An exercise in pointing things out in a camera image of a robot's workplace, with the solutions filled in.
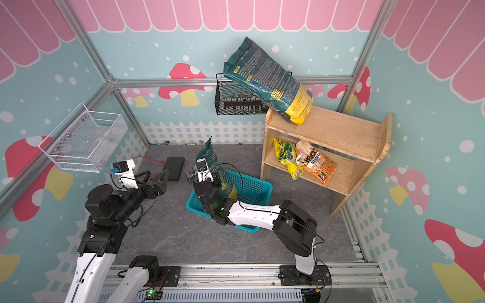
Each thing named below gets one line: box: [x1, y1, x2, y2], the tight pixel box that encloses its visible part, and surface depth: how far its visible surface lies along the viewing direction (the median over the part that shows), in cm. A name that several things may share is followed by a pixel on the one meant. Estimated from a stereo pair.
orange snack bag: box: [295, 139, 338, 185], surface depth 79 cm
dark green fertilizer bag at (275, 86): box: [222, 36, 314, 126], surface depth 63 cm
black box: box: [159, 156, 186, 182], surface depth 113 cm
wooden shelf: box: [260, 106, 393, 217], surface depth 70 cm
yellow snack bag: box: [273, 137, 306, 180], surface depth 81 cm
